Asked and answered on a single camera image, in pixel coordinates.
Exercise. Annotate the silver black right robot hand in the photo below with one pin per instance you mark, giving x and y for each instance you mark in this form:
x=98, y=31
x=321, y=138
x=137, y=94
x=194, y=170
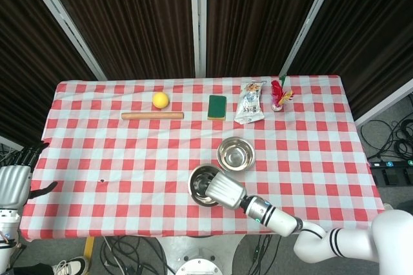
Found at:
x=226, y=191

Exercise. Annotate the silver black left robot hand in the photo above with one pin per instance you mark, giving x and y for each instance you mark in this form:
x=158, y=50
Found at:
x=14, y=184

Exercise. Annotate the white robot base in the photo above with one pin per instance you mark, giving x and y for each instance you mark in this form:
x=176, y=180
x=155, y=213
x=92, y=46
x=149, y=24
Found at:
x=200, y=263

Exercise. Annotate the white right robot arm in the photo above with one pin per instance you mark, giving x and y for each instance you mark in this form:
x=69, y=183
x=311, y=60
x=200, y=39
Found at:
x=290, y=223

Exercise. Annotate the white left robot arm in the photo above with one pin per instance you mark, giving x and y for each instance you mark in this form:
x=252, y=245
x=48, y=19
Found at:
x=8, y=239

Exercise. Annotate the green yellow sponge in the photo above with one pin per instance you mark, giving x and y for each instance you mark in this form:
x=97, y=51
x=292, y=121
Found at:
x=217, y=107

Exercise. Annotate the red white checkered tablecloth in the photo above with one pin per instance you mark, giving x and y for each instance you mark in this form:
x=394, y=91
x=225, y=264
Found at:
x=145, y=158

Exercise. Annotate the silver snack packet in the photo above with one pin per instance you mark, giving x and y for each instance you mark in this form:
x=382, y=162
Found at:
x=250, y=104

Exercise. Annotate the white black sneaker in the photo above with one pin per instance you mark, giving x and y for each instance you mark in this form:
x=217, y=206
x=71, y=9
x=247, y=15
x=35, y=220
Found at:
x=72, y=265

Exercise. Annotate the wooden rolling pin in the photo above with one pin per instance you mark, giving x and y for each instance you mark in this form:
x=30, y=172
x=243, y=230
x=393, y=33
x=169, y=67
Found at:
x=151, y=116

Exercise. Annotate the red yellow feather shuttlecock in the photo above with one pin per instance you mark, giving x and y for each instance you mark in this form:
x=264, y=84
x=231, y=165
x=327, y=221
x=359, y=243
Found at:
x=278, y=95

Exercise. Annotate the yellow ball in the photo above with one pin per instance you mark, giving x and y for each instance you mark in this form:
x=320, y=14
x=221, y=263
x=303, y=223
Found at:
x=160, y=100

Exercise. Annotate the black power strip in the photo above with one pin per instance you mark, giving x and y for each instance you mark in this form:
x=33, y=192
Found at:
x=390, y=163

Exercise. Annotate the white partition post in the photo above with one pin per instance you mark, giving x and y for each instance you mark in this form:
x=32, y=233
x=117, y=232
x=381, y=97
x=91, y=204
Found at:
x=384, y=104
x=197, y=20
x=64, y=20
x=309, y=20

